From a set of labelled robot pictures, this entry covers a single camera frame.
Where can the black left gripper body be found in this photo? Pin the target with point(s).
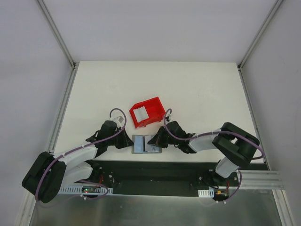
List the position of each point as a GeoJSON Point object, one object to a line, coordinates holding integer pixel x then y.
{"type": "Point", "coordinates": [121, 140]}

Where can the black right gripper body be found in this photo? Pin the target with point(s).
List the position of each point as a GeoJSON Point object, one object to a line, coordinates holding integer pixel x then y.
{"type": "Point", "coordinates": [163, 137]}

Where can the white credit card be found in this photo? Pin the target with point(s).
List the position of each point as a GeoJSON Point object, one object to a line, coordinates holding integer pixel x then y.
{"type": "Point", "coordinates": [153, 149]}
{"type": "Point", "coordinates": [139, 144]}

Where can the grey leather card holder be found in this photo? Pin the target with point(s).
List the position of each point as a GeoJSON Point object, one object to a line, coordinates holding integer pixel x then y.
{"type": "Point", "coordinates": [147, 138]}

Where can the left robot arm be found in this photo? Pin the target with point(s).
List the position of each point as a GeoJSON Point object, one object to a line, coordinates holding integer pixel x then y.
{"type": "Point", "coordinates": [51, 172]}

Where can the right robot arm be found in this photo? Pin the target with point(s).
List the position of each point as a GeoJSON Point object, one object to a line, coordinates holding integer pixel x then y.
{"type": "Point", "coordinates": [237, 146]}

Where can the red plastic card tray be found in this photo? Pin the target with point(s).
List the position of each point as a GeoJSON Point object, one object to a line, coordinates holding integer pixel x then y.
{"type": "Point", "coordinates": [147, 112]}

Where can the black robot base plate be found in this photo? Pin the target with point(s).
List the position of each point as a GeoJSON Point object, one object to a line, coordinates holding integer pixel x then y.
{"type": "Point", "coordinates": [183, 179]}

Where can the left white cable duct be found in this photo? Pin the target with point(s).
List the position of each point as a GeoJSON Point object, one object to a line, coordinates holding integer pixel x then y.
{"type": "Point", "coordinates": [91, 190]}

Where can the white cable duct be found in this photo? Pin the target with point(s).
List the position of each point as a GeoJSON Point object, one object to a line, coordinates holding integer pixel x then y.
{"type": "Point", "coordinates": [91, 190]}
{"type": "Point", "coordinates": [208, 193]}

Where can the left table side rail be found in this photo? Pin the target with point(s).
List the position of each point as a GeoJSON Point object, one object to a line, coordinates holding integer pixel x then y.
{"type": "Point", "coordinates": [61, 111]}

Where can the table side rail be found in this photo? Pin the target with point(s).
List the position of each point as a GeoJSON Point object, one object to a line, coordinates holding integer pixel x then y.
{"type": "Point", "coordinates": [250, 107]}
{"type": "Point", "coordinates": [61, 111]}

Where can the right white cable duct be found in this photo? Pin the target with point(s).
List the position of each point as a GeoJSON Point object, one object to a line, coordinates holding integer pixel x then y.
{"type": "Point", "coordinates": [208, 193]}

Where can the horizontal aluminium extrusion rail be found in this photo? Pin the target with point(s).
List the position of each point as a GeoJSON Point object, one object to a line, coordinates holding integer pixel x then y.
{"type": "Point", "coordinates": [261, 180]}

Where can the right table side rail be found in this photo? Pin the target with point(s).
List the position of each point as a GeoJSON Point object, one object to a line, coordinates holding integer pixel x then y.
{"type": "Point", "coordinates": [250, 107]}

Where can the left aluminium frame post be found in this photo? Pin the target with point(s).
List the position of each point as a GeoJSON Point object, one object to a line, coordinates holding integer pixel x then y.
{"type": "Point", "coordinates": [55, 31]}

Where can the aluminium frame post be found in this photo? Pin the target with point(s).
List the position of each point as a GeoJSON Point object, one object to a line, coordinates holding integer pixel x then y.
{"type": "Point", "coordinates": [268, 19]}
{"type": "Point", "coordinates": [55, 31]}

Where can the right aluminium frame post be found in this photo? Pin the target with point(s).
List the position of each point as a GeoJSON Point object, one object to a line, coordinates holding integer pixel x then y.
{"type": "Point", "coordinates": [268, 19]}

